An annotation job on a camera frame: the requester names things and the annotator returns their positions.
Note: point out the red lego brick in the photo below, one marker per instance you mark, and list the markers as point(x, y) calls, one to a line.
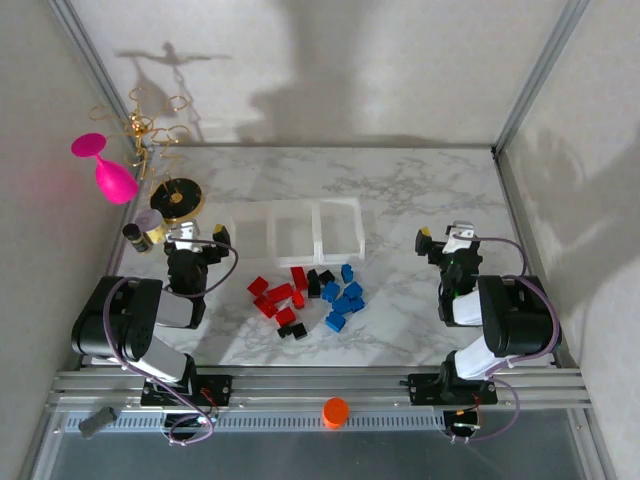
point(258, 286)
point(280, 291)
point(285, 316)
point(265, 306)
point(299, 276)
point(298, 299)

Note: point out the blue lego brick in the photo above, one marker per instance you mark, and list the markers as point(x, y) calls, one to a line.
point(330, 291)
point(342, 303)
point(353, 289)
point(346, 271)
point(356, 304)
point(336, 321)

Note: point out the black lego brick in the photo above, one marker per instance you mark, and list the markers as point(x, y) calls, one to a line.
point(299, 330)
point(327, 276)
point(284, 331)
point(314, 291)
point(313, 277)

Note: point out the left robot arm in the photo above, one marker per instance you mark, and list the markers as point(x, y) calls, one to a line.
point(172, 310)

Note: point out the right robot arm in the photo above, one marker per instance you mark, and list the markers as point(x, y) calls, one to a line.
point(520, 320)

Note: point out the gold jar with purple lid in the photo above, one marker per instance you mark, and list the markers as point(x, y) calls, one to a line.
point(150, 220)

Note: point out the small black bottle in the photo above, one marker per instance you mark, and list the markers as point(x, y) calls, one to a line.
point(132, 232)

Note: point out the pink wine glass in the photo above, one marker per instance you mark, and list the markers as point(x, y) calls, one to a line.
point(115, 182)

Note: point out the grey plastic block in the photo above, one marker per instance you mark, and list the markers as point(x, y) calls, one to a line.
point(97, 422)

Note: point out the orange cylinder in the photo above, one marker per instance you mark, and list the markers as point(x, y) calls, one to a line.
point(335, 412)

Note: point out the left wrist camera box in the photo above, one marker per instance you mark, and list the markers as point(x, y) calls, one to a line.
point(185, 235)

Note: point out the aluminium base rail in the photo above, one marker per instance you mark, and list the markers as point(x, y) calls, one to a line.
point(320, 385)

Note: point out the aluminium frame post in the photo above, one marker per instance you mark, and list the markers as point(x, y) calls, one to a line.
point(40, 445)
point(540, 75)
point(97, 75)
point(592, 445)

